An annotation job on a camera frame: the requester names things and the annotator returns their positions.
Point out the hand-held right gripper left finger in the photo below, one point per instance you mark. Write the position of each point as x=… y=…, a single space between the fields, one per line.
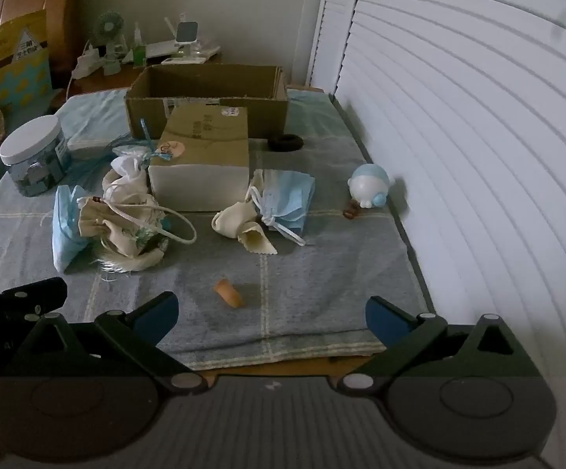
x=158 y=315

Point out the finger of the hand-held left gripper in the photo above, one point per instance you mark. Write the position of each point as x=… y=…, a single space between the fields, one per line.
x=34 y=298

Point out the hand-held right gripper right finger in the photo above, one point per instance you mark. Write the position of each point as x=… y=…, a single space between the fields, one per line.
x=384 y=317

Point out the blue face mask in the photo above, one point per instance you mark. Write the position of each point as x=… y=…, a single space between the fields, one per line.
x=124 y=149
x=65 y=234
x=290 y=198

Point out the cream cloth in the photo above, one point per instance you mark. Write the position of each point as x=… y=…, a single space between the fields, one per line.
x=236 y=220

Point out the white cloth pouch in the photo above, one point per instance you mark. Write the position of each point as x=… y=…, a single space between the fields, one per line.
x=126 y=171

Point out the brown cardboard box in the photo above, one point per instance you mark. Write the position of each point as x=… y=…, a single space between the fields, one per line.
x=146 y=112

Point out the orange finger cot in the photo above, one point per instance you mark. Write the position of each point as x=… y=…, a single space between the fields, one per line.
x=228 y=293

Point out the blue and white toy figure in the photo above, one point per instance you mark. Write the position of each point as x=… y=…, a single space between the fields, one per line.
x=368 y=183

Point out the round jar with white lid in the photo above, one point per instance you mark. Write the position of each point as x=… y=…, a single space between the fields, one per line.
x=29 y=141

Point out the crumpled blue face mask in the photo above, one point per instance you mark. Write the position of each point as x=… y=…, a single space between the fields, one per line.
x=124 y=149

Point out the closed olive gift box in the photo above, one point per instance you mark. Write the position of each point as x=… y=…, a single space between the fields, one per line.
x=205 y=137

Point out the white louvered door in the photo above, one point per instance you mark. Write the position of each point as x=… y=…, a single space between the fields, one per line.
x=459 y=107

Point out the wooden nightstand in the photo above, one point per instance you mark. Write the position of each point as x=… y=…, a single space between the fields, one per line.
x=121 y=75

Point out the white charger plug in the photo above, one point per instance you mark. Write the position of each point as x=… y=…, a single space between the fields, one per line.
x=85 y=64

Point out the green bottle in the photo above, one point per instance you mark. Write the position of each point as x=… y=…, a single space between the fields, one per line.
x=139 y=53

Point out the white router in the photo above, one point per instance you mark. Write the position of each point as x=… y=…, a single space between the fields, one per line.
x=158 y=49

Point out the small green desk fan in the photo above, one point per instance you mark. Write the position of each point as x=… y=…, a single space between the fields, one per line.
x=109 y=27

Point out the white camera device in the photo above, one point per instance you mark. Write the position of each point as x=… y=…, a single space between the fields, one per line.
x=187 y=32

